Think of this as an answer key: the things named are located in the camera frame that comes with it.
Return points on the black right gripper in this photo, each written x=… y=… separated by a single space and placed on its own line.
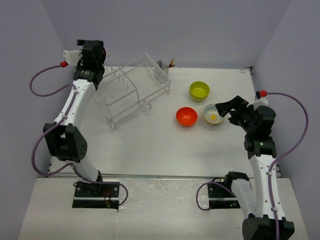
x=238 y=102

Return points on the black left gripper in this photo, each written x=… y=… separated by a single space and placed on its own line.
x=101 y=45

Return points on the lime green bowl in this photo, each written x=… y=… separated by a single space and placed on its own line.
x=198 y=96
x=199 y=87

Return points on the patterned beige bowl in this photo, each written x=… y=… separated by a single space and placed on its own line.
x=214 y=122

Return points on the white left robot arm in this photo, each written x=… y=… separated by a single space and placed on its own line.
x=63 y=137

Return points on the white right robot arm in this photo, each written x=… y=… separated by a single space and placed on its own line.
x=264 y=217

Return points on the grey cutlery holder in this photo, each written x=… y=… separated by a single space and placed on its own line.
x=163 y=66

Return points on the brown wooden spoon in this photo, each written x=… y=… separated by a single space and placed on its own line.
x=172 y=63

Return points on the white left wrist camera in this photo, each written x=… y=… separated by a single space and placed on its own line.
x=72 y=57

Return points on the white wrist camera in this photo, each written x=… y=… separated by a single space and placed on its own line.
x=72 y=57
x=261 y=99

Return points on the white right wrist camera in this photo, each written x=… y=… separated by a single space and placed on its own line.
x=261 y=99

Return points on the white wire dish rack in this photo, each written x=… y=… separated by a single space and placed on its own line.
x=129 y=88

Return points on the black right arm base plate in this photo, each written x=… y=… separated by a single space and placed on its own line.
x=219 y=198

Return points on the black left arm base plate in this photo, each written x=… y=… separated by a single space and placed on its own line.
x=96 y=196

